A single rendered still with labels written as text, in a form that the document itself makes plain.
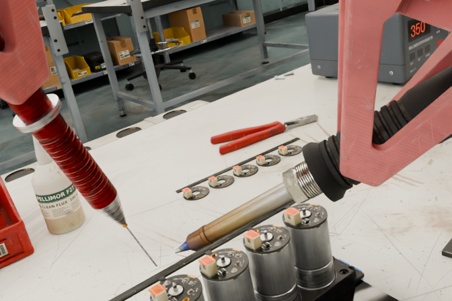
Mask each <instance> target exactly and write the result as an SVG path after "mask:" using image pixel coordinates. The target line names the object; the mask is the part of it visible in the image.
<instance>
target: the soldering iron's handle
mask: <svg viewBox="0 0 452 301"><path fill-rule="evenodd" d="M451 86H452V65H451V66H450V67H448V68H446V69H445V70H443V71H441V72H439V73H437V74H435V75H434V76H432V77H430V78H428V79H427V80H425V81H423V82H421V83H419V84H418V85H416V86H414V87H413V88H411V89H409V90H407V91H406V92H405V94H403V95H402V97H401V98H400V99H399V100H397V101H396V100H393V101H391V102H390V103H389V106H386V105H384V106H382V107H380V111H377V110H375V111H374V120H373V135H372V143H374V144H378V145H380V144H384V143H385V142H387V141H388V140H389V139H390V138H391V137H392V136H393V135H395V134H396V133H397V132H398V131H400V130H401V129H402V128H403V127H404V126H405V125H406V124H408V123H409V122H410V121H411V120H413V119H414V118H415V117H416V116H417V115H418V114H419V113H420V112H422V111H423V110H424V109H425V108H427V107H428V106H429V105H430V104H431V103H432V102H433V101H435V100H436V99H437V98H438V97H440V96H441V95H442V94H443V93H444V92H446V90H448V89H449V88H450V87H451ZM340 132H341V130H340V131H339V132H337V133H336V136H335V135H331V136H330V137H328V140H323V141H321V142H320V143H318V142H309V143H308V144H306V145H304V146H303V148H302V152H303V157H304V159H305V163H306V165H307V167H308V169H309V172H310V173H311V175H312V177H313V179H314V180H315V182H316V183H317V185H318V187H319V188H320V189H321V191H322V192H323V193H324V194H325V196H326V197H327V198H328V199H329V200H331V201H332V202H337V201H338V200H341V199H342V198H343V197H344V194H345V193H346V190H348V189H350V188H352V187H353V184H354V185H358V184H360V183H361V182H359V181H355V180H353V179H350V178H347V177H345V176H343V175H342V174H341V172H340Z"/></svg>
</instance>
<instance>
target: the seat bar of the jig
mask: <svg viewBox="0 0 452 301"><path fill-rule="evenodd" d="M333 263H334V273H335V280H334V281H333V282H332V284H330V285H329V286H328V287H326V288H323V289H320V290H304V289H301V288H299V287H298V290H299V298H300V301H335V300H336V299H338V298H339V297H341V295H343V294H344V293H346V292H347V291H349V289H351V288H352V287H354V286H355V279H354V271H353V270H352V269H350V268H348V267H346V266H344V265H343V264H341V263H339V262H337V261H335V260H333Z"/></svg>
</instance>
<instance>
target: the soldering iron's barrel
mask: <svg viewBox="0 0 452 301"><path fill-rule="evenodd" d="M282 179H283V182H282V183H280V184H278V185H276V186H275V187H273V188H271V189H269V190H268V191H265V192H264V193H262V194H260V195H258V196H257V197H255V198H253V199H251V200H250V201H248V202H246V203H244V204H242V205H240V206H239V207H237V208H235V209H233V210H232V211H230V212H228V213H226V214H224V215H222V216H221V217H219V218H217V219H215V220H214V221H212V222H210V223H208V224H205V225H203V226H201V227H200V228H199V229H198V230H195V231H194V232H192V233H190V234H188V236H187V237H186V244H187V246H188V248H189V249H190V250H192V251H198V250H200V249H202V248H204V247H206V246H207V245H211V244H213V243H214V242H215V241H217V240H219V239H221V238H223V237H224V236H226V235H228V234H230V233H232V232H233V231H235V230H237V229H239V228H241V227H243V226H245V225H247V224H249V223H251V222H252V221H254V220H256V219H258V218H260V217H261V216H263V215H265V214H267V213H269V212H271V211H273V210H275V209H277V208H279V207H280V206H282V205H284V204H286V203H288V202H290V201H291V200H294V201H295V203H298V204H302V203H304V202H306V201H308V200H310V199H312V198H315V197H317V196H319V195H321V194H323V192H322V191H321V189H320V188H319V187H318V185H317V183H316V182H315V180H314V179H313V177H312V175H311V173H310V172H309V169H308V167H307V165H306V163H305V161H303V162H301V163H299V164H297V165H295V167H291V168H290V169H288V170H286V171H285V172H283V173H282Z"/></svg>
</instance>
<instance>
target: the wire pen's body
mask: <svg viewBox="0 0 452 301"><path fill-rule="evenodd" d="M4 48H5V41H4V37H3V35H2V34H1V32H0V51H3V49H4ZM6 103H7V104H8V105H9V106H10V108H11V109H12V110H13V111H14V112H15V114H16V115H15V118H14V119H13V125H14V126H15V127H16V128H17V129H18V130H19V131H20V132H22V133H29V132H31V133H32V135H33V136H34V137H35V138H36V139H37V140H38V141H39V143H40V144H41V146H42V147H43V148H44V150H45V151H46V152H47V153H48V154H49V155H50V157H51V158H52V159H53V161H54V162H55V163H56V164H57V165H58V166H59V168H60V169H61V171H63V173H64V174H65V175H66V176H67V178H68V179H69V180H70V182H71V183H72V184H73V185H74V186H75V187H76V189H77V190H78V191H79V193H80V194H81V195H82V196H83V197H84V198H85V200H86V201H87V203H88V204H89V205H90V206H91V207H92V208H93V209H95V210H99V209H102V208H105V207H106V206H108V205H110V204H111V203H112V202H113V201H114V199H115V198H116V195H117V190H116V188H115V187H114V185H113V184H112V182H111V181H110V180H109V179H108V177H107V176H106V174H105V173H104V172H103V171H102V169H101V168H100V166H99V165H98V164H97V163H96V161H95V160H94V158H93V157H92V156H91V154H90V153H89V152H88V150H87V149H86V148H85V146H84V145H83V144H82V142H81V141H80V140H79V138H78V137H77V135H76V134H75V133H74V131H73V130H72V129H71V127H70V126H69V125H68V123H66V122H65V120H64V118H63V117H62V115H61V114H60V111H61V109H62V106H63V103H62V102H61V100H60V99H59V98H58V96H57V95H55V94H45V92H44V91H43V89H42V88H41V87H40V88H39V89H38V90H37V91H36V92H34V93H33V94H32V95H31V96H30V97H29V98H28V99H27V100H26V101H25V102H24V103H23V104H20V105H14V104H11V103H9V102H7V101H6Z"/></svg>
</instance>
